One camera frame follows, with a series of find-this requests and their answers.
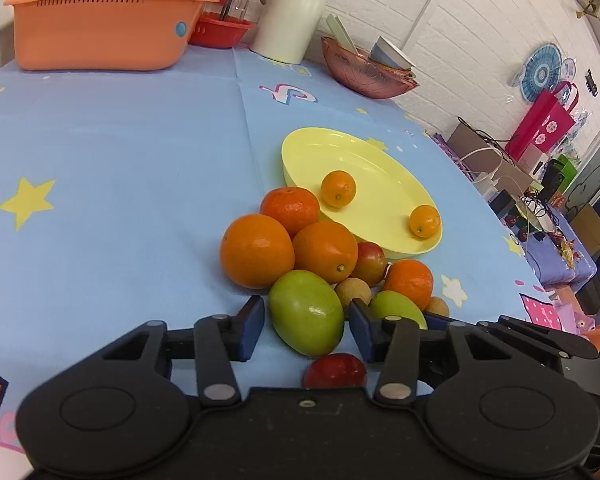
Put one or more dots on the brown longan small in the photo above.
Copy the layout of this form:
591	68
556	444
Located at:
351	289

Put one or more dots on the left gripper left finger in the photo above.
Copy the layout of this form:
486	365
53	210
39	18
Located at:
220	340

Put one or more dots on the small red plastic basket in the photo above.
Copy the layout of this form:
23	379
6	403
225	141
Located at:
211	32

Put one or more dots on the small orange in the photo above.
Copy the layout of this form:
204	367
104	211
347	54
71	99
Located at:
424	221
338	189

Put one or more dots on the yellow plastic plate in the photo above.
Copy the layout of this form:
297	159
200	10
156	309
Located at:
386	192

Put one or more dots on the red plum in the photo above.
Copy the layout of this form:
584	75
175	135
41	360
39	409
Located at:
337	370
371	265

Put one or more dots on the white blue ceramic cup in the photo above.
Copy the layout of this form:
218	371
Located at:
386	53

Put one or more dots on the cardboard box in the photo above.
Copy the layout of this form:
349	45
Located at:
484	157

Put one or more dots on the orange with navel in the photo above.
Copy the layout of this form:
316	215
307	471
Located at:
327	249

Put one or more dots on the tangerine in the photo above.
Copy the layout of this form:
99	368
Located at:
294	208
412	279

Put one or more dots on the large orange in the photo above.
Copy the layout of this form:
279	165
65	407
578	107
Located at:
255	251

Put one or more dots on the orange plastic basket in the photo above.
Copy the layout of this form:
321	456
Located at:
102	34

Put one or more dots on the brown longan large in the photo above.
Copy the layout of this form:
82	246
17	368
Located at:
438	306

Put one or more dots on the pink gift bag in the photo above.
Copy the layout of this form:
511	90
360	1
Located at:
548	120

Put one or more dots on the white thermos jug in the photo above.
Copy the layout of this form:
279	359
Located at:
285	29

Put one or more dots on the copper pink glass bowl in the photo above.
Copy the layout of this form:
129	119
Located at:
363	76

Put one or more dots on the white dish in bowl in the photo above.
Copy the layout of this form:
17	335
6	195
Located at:
340	33

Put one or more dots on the green mango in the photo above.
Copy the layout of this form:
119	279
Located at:
306	313
390	303

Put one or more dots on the white charger with cable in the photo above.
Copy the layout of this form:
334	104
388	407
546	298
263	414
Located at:
485	185

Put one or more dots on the blue round fan decoration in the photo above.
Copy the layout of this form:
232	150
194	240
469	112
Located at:
541	72

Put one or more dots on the blue star-print tablecloth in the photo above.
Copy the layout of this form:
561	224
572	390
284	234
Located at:
116	188

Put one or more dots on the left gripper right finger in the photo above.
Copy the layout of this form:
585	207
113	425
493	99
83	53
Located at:
392	342

